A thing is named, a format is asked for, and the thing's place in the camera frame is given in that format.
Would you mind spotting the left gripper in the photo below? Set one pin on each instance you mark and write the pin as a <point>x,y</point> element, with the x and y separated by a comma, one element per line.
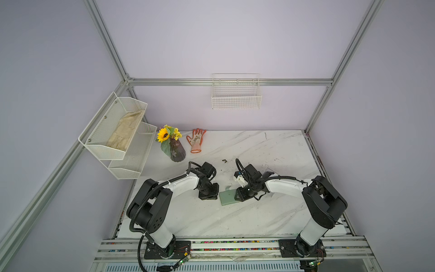
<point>213,194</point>

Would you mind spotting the orange work glove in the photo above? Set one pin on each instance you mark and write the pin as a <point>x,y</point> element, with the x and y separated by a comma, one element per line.
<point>195,140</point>

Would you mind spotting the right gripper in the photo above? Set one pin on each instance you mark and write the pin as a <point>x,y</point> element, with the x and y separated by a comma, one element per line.
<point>243,193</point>

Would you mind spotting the aluminium front rail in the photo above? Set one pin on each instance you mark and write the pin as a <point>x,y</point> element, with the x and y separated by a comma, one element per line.
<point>255,249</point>

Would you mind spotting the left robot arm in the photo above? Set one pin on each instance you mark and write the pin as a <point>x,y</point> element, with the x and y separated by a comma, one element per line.
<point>148,209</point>

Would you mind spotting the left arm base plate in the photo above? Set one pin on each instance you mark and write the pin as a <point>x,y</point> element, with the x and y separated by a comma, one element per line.
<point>175,250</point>

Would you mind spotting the white mesh shelf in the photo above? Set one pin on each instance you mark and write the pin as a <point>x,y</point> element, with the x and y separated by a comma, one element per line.
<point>131,167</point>
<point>102,126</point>

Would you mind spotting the green card holder wallet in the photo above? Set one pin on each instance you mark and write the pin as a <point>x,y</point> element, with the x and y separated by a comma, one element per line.
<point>228,197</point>

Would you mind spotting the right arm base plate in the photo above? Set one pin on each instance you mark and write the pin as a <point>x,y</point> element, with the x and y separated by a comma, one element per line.
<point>298,248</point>

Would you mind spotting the white mesh upper shelf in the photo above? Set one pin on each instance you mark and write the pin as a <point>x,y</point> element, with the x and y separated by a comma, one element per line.
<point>102,126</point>

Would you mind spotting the white wire wall basket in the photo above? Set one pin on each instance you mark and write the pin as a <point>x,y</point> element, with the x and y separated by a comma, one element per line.
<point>235,91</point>

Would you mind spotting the beige cloth in shelf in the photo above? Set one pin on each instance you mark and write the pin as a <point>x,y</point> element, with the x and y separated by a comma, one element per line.
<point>125,129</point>

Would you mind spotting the white mesh lower shelf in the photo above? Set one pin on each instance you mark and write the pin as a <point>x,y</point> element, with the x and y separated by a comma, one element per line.
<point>131,167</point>

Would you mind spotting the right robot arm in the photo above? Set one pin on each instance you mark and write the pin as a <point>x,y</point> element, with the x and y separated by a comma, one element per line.
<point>326,205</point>

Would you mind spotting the dark glass vase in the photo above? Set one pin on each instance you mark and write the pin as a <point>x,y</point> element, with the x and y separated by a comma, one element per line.
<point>178,153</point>

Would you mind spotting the yellow sunflower bouquet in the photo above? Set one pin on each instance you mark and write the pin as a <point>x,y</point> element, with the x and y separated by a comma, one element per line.
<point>168,132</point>

